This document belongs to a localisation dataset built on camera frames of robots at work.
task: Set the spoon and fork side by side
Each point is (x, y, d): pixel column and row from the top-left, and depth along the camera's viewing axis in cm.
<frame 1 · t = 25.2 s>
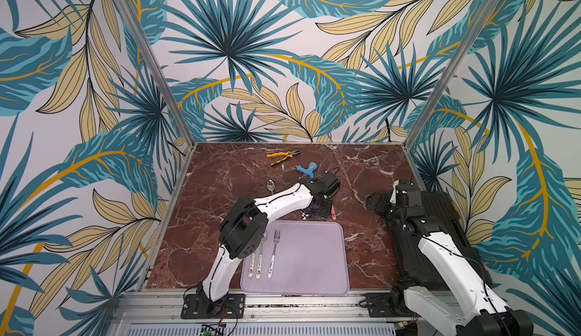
left hand: (322, 214, 89), fingers open
right hand: (378, 201, 83), fingers open
lilac placemat: (301, 258, 84), on the table
yellow black pliers: (289, 155, 116), point 2 cm above the table
blue hose nozzle: (309, 171, 109), point 2 cm above the table
fork with white printed handle: (251, 269, 81), on the table

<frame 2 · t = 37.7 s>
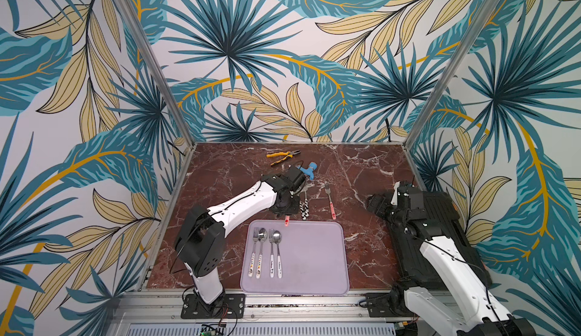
left hand: (289, 213, 84), fingers closed
right hand: (378, 203, 82), fingers open
the named things where they were.

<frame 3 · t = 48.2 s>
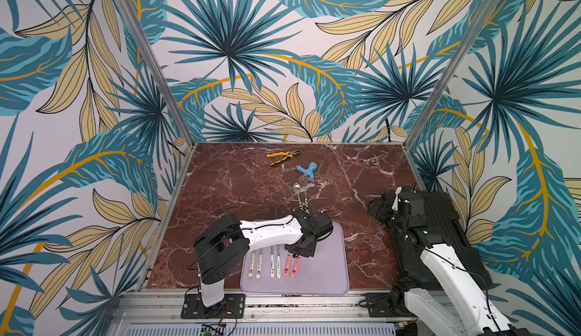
left hand: (301, 253, 83), fingers open
right hand: (379, 207, 82), fingers open
fork with pink handle: (296, 266, 82), on the table
the other named things where they were.

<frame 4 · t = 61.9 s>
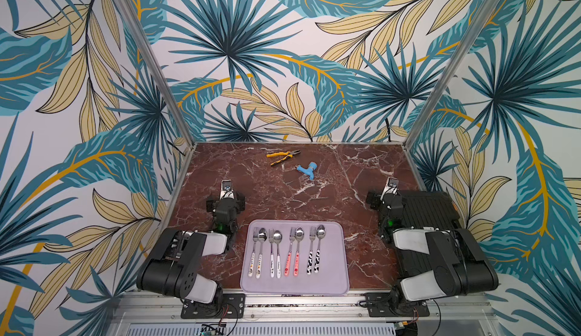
left hand: (225, 194, 91), fingers open
right hand: (387, 190, 91), fingers open
fork with checkered handle: (312, 233, 91), on the table
spoon with checkered handle: (321, 232, 90), point 2 cm above the table
the other named things where they were.

